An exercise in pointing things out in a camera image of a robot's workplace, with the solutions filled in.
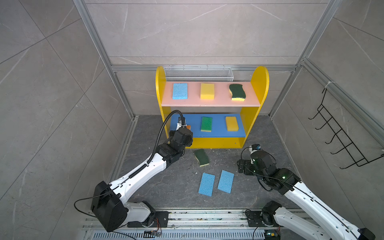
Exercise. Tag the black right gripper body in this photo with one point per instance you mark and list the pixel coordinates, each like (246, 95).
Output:
(249, 169)

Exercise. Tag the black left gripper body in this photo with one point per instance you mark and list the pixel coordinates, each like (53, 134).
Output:
(189, 142)

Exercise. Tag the bright green sponge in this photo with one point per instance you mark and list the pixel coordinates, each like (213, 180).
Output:
(206, 124)

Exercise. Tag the blue sponge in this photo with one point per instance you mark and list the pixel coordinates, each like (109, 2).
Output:
(207, 184)
(226, 181)
(180, 91)

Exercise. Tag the yellow sponge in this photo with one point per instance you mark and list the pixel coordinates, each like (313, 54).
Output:
(232, 124)
(207, 91)

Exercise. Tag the green scouring sponge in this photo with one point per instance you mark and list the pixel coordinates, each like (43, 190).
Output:
(202, 157)
(237, 92)

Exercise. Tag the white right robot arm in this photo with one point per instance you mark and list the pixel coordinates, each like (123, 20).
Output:
(326, 224)

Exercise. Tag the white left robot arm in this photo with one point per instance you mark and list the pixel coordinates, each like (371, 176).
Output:
(110, 203)

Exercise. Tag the pink upper shelf board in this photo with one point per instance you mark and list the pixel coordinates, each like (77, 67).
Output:
(223, 97)

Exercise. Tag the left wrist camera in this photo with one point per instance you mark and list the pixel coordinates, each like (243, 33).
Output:
(181, 123)

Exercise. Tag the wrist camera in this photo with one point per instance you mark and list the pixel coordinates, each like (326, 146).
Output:
(256, 147)
(181, 123)

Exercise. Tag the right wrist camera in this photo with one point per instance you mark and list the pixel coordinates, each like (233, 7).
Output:
(256, 147)

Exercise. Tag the wire mesh basket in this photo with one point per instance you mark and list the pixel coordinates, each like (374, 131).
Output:
(199, 74)

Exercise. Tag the black wire hook rack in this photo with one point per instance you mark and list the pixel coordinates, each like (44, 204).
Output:
(340, 134)

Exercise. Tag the yellow shelf unit frame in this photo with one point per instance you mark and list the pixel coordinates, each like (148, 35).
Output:
(219, 111)

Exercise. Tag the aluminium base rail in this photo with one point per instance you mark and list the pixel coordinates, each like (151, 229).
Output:
(232, 224)

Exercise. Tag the aluminium frame profile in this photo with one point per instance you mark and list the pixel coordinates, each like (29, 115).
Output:
(89, 24)

